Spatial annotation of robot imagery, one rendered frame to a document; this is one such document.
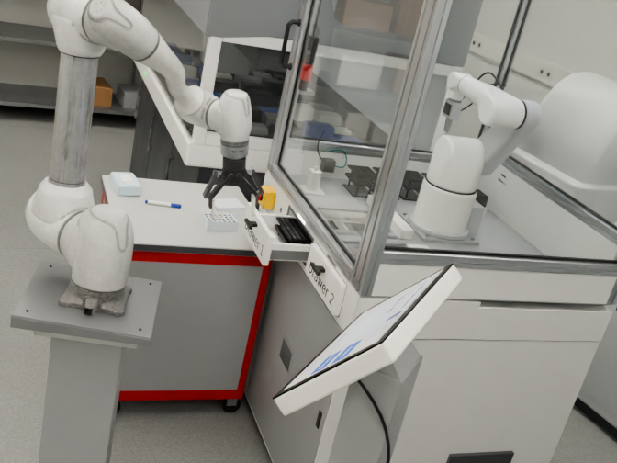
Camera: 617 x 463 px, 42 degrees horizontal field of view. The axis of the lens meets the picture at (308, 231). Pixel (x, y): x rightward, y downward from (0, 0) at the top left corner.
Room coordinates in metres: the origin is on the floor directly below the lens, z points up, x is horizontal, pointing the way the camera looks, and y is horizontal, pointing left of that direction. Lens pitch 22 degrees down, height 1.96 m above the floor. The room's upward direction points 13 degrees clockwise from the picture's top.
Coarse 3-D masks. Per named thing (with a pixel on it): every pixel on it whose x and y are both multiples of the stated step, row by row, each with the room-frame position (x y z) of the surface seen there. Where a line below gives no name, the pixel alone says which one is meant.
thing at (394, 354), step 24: (432, 288) 1.69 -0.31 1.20; (408, 312) 1.53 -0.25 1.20; (432, 312) 1.62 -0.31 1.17; (336, 336) 1.78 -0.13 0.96; (384, 336) 1.42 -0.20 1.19; (408, 336) 1.47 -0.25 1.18; (312, 360) 1.63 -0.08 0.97; (360, 360) 1.39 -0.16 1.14; (384, 360) 1.38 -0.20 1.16; (408, 360) 1.63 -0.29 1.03; (288, 384) 1.50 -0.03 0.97; (312, 384) 1.42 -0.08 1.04; (336, 384) 1.41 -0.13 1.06; (288, 408) 1.44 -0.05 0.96
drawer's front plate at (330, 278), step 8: (312, 248) 2.40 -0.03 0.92; (312, 256) 2.39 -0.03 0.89; (320, 256) 2.33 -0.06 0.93; (320, 264) 2.32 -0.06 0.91; (328, 264) 2.28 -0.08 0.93; (312, 272) 2.36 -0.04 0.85; (328, 272) 2.26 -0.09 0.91; (336, 272) 2.24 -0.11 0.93; (312, 280) 2.35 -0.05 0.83; (328, 280) 2.24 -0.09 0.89; (336, 280) 2.19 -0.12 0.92; (320, 288) 2.28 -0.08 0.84; (328, 288) 2.23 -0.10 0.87; (336, 288) 2.18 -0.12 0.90; (344, 288) 2.16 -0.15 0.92; (320, 296) 2.27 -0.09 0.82; (328, 296) 2.22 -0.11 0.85; (336, 296) 2.17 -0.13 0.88; (328, 304) 2.21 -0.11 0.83; (336, 304) 2.16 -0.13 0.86; (336, 312) 2.16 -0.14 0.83
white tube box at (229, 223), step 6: (204, 216) 2.74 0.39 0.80; (210, 216) 2.76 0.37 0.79; (228, 216) 2.80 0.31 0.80; (204, 222) 2.72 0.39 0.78; (210, 222) 2.70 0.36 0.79; (216, 222) 2.71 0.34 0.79; (222, 222) 2.72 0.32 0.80; (228, 222) 2.73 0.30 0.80; (234, 222) 2.75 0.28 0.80; (210, 228) 2.70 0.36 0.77; (216, 228) 2.71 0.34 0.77; (222, 228) 2.73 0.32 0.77; (228, 228) 2.74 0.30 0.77; (234, 228) 2.75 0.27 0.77
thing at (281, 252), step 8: (264, 216) 2.65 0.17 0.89; (272, 216) 2.66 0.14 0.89; (280, 216) 2.68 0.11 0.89; (288, 216) 2.69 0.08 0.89; (272, 224) 2.67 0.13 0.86; (272, 232) 2.64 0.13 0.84; (280, 240) 2.59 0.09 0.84; (272, 248) 2.42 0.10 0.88; (280, 248) 2.43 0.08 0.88; (288, 248) 2.44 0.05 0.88; (296, 248) 2.45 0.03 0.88; (304, 248) 2.46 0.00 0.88; (272, 256) 2.42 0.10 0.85; (280, 256) 2.43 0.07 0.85; (288, 256) 2.44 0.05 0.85; (296, 256) 2.45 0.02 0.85; (304, 256) 2.46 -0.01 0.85
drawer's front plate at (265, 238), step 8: (248, 208) 2.63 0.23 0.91; (248, 216) 2.62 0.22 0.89; (256, 216) 2.54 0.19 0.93; (264, 224) 2.48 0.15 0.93; (248, 232) 2.58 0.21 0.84; (256, 232) 2.51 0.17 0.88; (264, 232) 2.43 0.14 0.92; (256, 240) 2.49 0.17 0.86; (264, 240) 2.42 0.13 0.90; (272, 240) 2.39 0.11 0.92; (256, 248) 2.48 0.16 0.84; (264, 248) 2.40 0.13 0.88; (264, 256) 2.39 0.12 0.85; (264, 264) 2.39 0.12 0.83
